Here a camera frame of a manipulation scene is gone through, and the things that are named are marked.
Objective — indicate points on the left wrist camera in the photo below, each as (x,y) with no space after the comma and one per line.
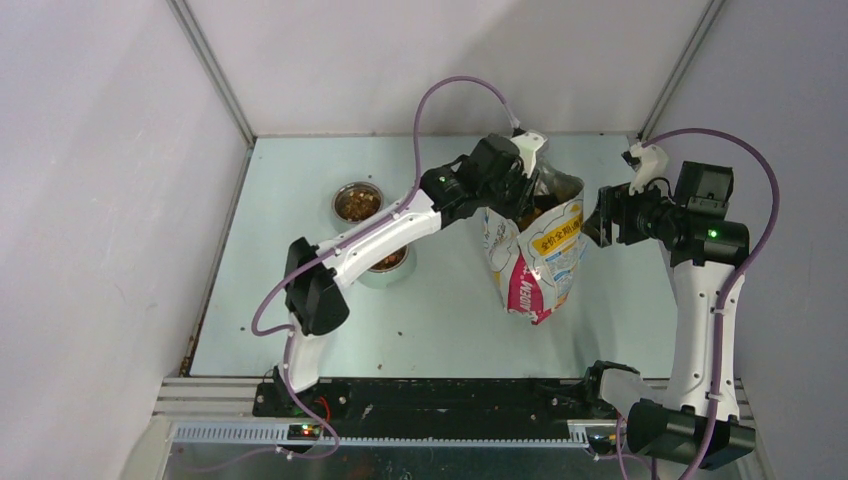
(531,145)

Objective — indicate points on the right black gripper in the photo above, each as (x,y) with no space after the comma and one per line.
(615,204)

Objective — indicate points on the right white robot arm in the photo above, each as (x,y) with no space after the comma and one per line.
(696,420)

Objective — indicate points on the kibble in near bowl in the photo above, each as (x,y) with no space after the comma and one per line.
(392,260)

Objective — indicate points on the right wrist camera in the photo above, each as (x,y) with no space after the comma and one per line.
(648,162)

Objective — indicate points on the mint double bowl stand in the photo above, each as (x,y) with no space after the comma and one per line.
(375,280)

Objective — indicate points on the kibble in bowl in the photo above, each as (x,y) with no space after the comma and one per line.
(358,204)
(392,260)

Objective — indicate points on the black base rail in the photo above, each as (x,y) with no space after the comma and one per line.
(440,409)

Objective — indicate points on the pet food bag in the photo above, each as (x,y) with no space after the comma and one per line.
(534,265)

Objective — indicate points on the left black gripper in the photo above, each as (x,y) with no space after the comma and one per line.
(522,202)

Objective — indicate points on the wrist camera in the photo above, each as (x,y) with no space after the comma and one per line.
(648,162)
(531,145)

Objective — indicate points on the steel bowl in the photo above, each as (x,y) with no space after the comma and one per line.
(351,185)
(407,253)

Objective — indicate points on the far steel bowl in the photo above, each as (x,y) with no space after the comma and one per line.
(351,185)

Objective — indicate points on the near steel bowl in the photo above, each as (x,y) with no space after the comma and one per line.
(407,253)

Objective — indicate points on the kibble in far bowl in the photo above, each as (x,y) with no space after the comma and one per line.
(358,204)

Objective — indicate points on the brown kibble in bag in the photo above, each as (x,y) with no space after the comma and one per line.
(543,204)

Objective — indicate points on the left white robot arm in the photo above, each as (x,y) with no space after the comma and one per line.
(499,174)

